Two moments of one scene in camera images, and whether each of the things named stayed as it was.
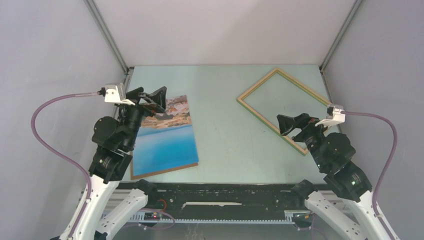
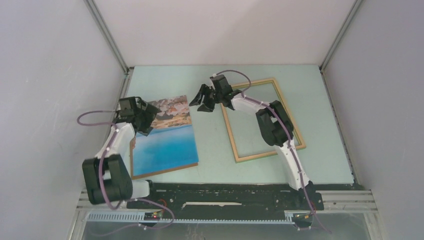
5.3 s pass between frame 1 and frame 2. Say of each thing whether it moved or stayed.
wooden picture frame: moved
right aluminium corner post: stayed
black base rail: stayed
